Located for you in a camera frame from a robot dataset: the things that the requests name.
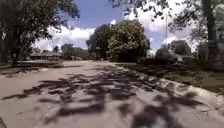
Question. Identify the dark green tree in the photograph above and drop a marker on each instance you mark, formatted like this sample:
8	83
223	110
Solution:
100	40

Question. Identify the big leafy tree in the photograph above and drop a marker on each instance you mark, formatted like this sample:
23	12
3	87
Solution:
128	40

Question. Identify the grey asphalt road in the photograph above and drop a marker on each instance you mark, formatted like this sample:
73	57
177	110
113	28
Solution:
76	80

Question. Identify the row of distant trees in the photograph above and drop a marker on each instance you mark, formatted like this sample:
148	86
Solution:
71	51

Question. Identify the tall thin pole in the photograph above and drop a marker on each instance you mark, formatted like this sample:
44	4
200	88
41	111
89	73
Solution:
166	30

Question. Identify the low building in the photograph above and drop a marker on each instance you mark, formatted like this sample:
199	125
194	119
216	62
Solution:
45	56

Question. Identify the round bushy tree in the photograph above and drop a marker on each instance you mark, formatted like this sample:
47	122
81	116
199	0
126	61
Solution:
180	47

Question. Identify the pale concrete kerb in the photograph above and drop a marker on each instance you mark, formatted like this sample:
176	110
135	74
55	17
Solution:
186	89

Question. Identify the grass verge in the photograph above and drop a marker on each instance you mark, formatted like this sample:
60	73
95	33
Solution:
196	75

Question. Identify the grass strip with kerb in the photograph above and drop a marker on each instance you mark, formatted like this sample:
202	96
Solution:
20	69

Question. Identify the large dark tree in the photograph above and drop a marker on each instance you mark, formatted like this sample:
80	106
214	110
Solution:
23	20

